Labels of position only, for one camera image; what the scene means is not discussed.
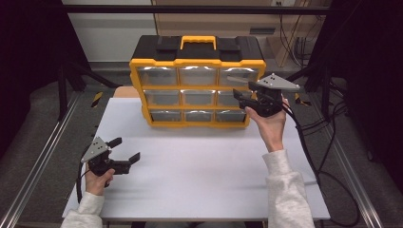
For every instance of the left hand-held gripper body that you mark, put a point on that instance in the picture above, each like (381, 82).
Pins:
(96, 149)

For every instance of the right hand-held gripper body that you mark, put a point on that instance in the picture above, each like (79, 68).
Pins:
(275, 83)

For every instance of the clear plastic drawer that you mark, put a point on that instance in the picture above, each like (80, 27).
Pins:
(231, 72)

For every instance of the yellow black organizer cabinet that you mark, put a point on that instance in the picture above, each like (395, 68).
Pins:
(152, 47)

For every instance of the person's left hand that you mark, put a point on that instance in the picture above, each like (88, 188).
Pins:
(96, 183)

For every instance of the person's right hand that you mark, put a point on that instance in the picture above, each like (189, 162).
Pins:
(272, 129)

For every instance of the black yellow hazard tape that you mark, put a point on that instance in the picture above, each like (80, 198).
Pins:
(97, 99)
(301, 101)

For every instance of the grid of clear drawers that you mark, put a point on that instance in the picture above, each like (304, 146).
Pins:
(197, 76)

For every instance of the black metal stand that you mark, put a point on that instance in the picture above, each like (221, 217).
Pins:
(62, 91)
(324, 91)

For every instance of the tan wooden board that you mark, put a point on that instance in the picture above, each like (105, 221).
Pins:
(126, 92)

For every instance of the black overhead bar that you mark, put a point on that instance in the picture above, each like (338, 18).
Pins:
(126, 9)

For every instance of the aluminium floor rail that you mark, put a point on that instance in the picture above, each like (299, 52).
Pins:
(345, 164)
(41, 152)

